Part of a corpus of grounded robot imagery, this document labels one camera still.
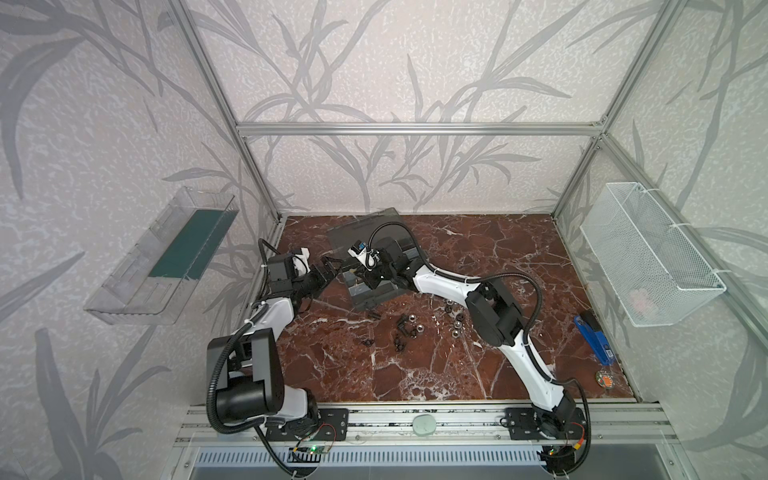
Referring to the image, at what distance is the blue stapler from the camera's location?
2.76 feet

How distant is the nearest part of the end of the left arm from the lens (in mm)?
784

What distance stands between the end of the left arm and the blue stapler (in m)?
0.77

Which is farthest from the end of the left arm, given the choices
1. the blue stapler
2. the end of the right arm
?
the blue stapler
